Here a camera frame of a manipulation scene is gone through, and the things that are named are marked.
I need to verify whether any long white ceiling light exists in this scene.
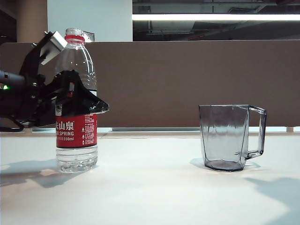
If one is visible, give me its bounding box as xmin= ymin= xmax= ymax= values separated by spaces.
xmin=131 ymin=14 xmax=300 ymax=21

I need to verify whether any grey transparent octagonal cup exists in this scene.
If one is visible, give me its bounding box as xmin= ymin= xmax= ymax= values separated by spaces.
xmin=198 ymin=104 xmax=267 ymax=172

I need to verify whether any small white sign holder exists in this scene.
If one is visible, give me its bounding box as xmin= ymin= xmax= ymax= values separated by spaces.
xmin=83 ymin=30 xmax=95 ymax=43

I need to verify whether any dark glass window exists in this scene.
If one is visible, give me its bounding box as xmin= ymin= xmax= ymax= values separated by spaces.
xmin=132 ymin=0 xmax=300 ymax=42

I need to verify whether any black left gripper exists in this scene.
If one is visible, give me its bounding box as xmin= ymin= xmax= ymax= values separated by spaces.
xmin=20 ymin=69 xmax=111 ymax=128

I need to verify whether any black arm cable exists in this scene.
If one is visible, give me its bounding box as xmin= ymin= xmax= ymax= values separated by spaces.
xmin=0 ymin=116 xmax=25 ymax=132

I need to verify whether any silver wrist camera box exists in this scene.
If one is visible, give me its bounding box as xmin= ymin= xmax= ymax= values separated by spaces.
xmin=40 ymin=31 xmax=68 ymax=66

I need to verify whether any black curved camera mount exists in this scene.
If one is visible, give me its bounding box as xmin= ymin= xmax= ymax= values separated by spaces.
xmin=20 ymin=31 xmax=56 ymax=80

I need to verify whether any clear water bottle red label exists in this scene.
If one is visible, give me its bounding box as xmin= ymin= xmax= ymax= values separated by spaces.
xmin=55 ymin=28 xmax=98 ymax=174

